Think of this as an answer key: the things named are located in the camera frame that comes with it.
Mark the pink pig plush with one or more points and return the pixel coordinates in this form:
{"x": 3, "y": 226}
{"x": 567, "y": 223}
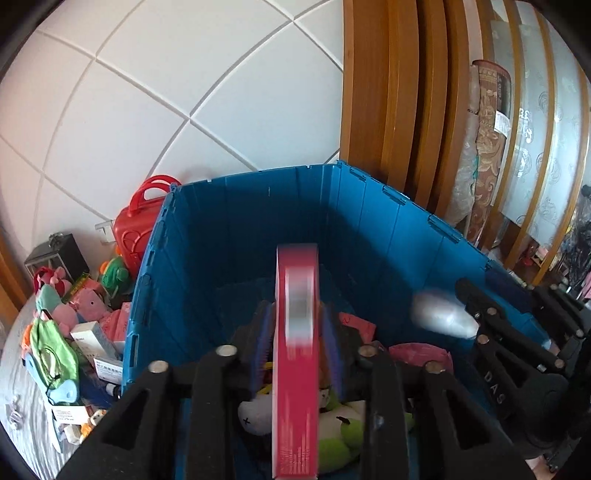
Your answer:
{"x": 85, "y": 306}

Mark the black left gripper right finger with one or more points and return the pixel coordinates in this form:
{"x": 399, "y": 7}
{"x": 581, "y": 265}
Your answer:
{"x": 420, "y": 422}

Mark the black small cabinet box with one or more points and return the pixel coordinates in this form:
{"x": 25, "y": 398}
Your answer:
{"x": 59, "y": 250}

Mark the white medicine box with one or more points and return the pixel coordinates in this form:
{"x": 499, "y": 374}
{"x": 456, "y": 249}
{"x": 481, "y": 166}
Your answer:
{"x": 92, "y": 342}

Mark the green cloth bib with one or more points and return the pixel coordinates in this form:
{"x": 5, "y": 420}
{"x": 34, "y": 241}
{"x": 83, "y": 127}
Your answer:
{"x": 54, "y": 358}

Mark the green frog plush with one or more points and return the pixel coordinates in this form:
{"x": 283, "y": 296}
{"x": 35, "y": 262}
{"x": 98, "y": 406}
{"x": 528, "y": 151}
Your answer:
{"x": 340, "y": 436}

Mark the rolled patterned carpet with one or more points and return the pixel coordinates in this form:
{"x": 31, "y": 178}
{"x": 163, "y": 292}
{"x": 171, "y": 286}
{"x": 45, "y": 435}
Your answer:
{"x": 483, "y": 151}

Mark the pink box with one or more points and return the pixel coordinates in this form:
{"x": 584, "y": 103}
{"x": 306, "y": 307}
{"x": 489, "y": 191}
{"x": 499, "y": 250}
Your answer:
{"x": 296, "y": 363}

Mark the white tube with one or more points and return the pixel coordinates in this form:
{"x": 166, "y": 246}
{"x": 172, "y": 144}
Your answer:
{"x": 438, "y": 312}

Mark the blue plastic storage crate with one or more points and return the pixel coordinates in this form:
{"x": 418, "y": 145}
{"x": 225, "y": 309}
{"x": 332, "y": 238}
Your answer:
{"x": 211, "y": 260}

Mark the red plastic toy case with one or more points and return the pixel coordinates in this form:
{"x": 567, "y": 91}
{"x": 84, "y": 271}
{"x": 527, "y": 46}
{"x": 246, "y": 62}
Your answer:
{"x": 134, "y": 223}

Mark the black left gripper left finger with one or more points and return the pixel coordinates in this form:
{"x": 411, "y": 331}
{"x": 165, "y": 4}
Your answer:
{"x": 181, "y": 422}

